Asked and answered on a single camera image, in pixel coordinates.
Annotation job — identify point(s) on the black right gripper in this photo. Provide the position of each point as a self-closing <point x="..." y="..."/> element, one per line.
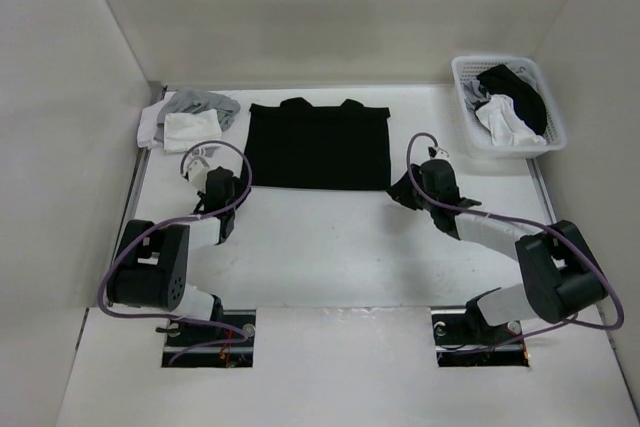
<point x="401" y="190"/>

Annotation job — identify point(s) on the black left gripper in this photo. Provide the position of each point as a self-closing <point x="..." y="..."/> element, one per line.
<point x="239" y="190"/>

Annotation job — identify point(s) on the black tank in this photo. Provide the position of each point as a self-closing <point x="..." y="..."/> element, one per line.
<point x="528" y="104"/>
<point x="301" y="146"/>

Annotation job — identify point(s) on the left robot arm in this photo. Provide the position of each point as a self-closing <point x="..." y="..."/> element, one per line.
<point x="153" y="274"/>

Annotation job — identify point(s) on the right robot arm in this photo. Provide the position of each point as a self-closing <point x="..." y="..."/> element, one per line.
<point x="559" y="276"/>

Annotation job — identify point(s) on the folded white tank top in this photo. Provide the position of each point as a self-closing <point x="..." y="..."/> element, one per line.
<point x="182" y="130"/>

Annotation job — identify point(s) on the white tank top in basket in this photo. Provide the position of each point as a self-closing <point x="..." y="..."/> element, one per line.
<point x="498" y="116"/>

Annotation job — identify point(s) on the grey tank top in basket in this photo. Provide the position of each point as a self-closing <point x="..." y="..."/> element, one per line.
<point x="475" y="94"/>

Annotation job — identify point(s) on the folded grey tank top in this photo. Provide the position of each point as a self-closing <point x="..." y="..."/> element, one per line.
<point x="195" y="101"/>

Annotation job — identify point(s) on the white tank top under stack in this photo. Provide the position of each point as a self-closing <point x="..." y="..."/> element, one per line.
<point x="148" y="127"/>

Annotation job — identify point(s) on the black tank top in basket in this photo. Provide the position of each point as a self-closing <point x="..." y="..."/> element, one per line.
<point x="528" y="104"/>

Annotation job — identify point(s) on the white plastic laundry basket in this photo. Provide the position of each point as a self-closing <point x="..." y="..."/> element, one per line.
<point x="477" y="137"/>

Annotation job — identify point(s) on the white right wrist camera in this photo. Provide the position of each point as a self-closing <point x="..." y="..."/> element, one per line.
<point x="437" y="153"/>

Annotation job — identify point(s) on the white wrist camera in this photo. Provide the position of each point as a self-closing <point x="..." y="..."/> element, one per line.
<point x="196" y="170"/>
<point x="437" y="153"/>

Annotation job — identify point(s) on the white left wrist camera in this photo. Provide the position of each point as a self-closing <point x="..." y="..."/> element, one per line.
<point x="196" y="170"/>

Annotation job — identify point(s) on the left metal table rail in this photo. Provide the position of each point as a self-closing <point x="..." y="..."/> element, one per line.
<point x="158" y="91"/>

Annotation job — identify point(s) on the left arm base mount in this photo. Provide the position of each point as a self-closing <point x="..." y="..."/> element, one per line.
<point x="192" y="346"/>

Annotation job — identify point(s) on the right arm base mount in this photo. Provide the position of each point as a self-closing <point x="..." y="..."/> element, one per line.
<point x="463" y="338"/>

